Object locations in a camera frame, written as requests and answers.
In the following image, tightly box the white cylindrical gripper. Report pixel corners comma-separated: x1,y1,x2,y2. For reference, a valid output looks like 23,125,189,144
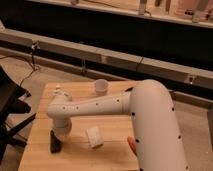
52,118,72,138

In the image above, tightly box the black eraser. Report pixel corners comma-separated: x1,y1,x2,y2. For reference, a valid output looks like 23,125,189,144
50,130,61,154

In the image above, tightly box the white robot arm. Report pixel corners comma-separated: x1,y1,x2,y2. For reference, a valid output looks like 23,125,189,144
47,79,189,171

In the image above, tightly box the white rectangular block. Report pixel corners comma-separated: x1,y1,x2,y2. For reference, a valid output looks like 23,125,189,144
86,127,103,148

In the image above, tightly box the small white bottle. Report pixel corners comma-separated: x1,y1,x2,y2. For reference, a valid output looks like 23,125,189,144
53,85,63,97

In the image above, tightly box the white paper cup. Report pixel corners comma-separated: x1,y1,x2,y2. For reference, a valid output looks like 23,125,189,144
94,79,108,94

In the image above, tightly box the black office chair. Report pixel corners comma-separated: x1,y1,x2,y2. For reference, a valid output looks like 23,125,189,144
0,66,35,163

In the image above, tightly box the orange carrot toy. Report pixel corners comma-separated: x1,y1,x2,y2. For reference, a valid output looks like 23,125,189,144
127,136,137,156

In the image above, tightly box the black floor cable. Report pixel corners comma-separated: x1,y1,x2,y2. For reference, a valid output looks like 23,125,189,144
0,41,41,88

